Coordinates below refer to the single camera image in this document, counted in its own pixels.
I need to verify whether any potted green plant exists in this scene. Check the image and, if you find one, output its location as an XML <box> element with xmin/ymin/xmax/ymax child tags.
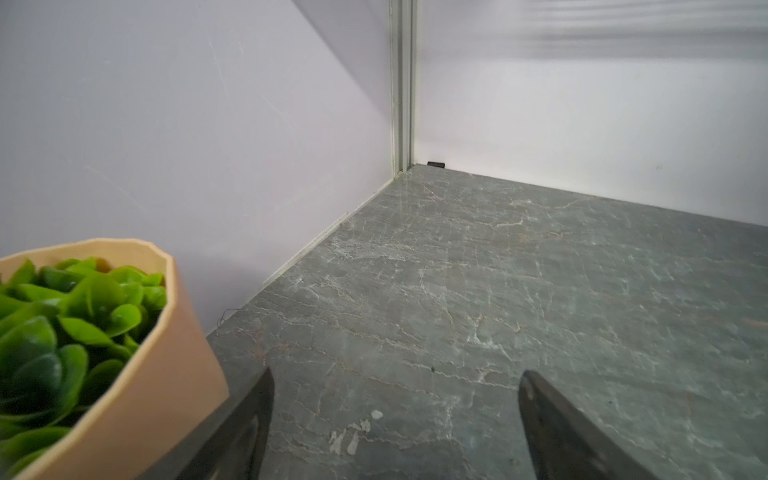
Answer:
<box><xmin>1</xmin><ymin>238</ymin><xmax>229</xmax><ymax>479</ymax></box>

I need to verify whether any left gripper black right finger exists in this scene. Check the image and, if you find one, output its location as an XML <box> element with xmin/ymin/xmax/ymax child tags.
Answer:
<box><xmin>518</xmin><ymin>370</ymin><xmax>656</xmax><ymax>480</ymax></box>

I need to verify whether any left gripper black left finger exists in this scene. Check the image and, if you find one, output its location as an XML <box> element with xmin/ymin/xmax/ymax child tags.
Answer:
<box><xmin>140</xmin><ymin>368</ymin><xmax>275</xmax><ymax>480</ymax></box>

